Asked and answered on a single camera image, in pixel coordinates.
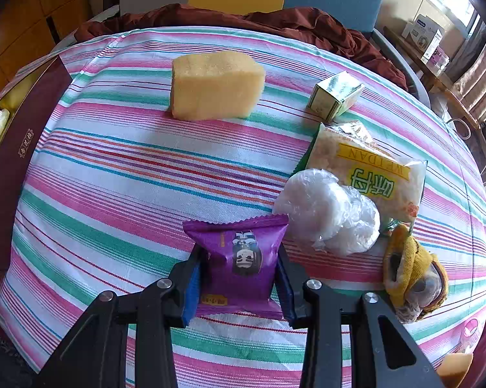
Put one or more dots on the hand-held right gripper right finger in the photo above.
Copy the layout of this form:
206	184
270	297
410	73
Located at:
287	291

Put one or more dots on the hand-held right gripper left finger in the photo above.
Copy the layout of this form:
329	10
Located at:
192	287

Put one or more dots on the purple snack packet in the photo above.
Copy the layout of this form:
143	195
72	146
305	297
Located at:
243	258

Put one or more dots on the large white plastic bundle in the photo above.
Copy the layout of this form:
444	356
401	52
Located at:
323	210

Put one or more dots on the yellow knitted item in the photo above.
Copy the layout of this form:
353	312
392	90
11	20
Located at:
406	266

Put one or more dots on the yellow label cracker packet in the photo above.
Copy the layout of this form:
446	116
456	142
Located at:
372	178

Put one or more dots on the small yellow sponge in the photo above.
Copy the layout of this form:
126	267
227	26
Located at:
455	367

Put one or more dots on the large yellow sponge block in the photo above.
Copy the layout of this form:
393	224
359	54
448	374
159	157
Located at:
216	87

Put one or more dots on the small green box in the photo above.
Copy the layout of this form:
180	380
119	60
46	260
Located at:
335	95

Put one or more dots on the gold tin box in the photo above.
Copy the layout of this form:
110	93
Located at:
28	149

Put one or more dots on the striped bed sheet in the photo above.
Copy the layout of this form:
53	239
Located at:
105	178

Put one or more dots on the wooden desk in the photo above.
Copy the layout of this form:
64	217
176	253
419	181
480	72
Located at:
449	89

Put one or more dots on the maroon cloth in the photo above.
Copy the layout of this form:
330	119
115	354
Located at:
307	24

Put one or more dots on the small pink carton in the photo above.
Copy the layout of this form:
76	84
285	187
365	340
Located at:
441	57

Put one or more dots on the pink patterned curtain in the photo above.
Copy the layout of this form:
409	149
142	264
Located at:
479	76

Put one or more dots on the white box on shelf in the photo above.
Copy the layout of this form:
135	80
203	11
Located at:
422	34

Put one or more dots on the wooden wardrobe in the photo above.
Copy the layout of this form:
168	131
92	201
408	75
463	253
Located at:
24	8

